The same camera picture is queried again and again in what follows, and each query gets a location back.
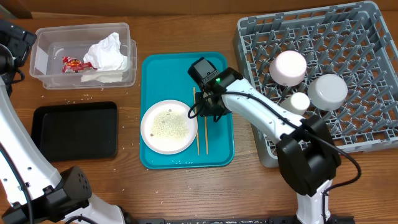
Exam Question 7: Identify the wooden chopstick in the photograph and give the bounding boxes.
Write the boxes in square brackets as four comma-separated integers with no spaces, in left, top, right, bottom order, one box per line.
[193,87,200,156]
[204,116,209,155]

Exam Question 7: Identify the white plate with rice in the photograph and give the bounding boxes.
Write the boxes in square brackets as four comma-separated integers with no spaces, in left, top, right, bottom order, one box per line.
[141,100,198,155]

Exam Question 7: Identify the pink bowl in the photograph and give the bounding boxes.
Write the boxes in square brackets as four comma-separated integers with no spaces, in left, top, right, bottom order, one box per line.
[269,50,307,86]

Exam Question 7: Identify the pale green cup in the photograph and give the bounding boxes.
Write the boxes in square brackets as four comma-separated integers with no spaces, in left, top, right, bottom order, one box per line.
[280,92,310,115]

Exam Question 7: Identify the grey-green small bowl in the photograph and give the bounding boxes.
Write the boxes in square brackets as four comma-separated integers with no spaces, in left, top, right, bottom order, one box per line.
[307,74,348,111]

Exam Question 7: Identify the grey dishwasher rack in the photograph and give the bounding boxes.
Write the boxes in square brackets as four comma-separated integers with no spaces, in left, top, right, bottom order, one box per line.
[233,1,397,152]

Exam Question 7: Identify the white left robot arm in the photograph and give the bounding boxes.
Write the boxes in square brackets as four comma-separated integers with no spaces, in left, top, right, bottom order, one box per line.
[1,20,135,223]

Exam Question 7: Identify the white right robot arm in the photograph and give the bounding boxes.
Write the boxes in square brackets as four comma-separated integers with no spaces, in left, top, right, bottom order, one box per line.
[188,57,361,223]

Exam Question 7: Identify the teal plastic tray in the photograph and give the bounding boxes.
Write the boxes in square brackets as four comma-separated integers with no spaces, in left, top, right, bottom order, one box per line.
[140,52,235,169]

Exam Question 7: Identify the crumpled white tissue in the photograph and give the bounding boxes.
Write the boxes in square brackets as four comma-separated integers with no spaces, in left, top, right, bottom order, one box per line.
[81,32,127,83]

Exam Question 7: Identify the black tray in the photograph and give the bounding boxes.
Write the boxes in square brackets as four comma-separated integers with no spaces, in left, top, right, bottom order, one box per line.
[31,101,118,162]

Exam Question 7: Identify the red snack wrapper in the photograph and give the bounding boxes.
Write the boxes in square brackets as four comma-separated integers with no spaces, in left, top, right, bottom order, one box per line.
[62,57,96,73]

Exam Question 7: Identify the clear plastic bin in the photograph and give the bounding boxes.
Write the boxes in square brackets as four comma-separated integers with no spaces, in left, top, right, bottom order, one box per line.
[29,22,137,90]

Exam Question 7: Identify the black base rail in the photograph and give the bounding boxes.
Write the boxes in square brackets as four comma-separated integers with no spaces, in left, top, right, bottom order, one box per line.
[138,216,297,224]

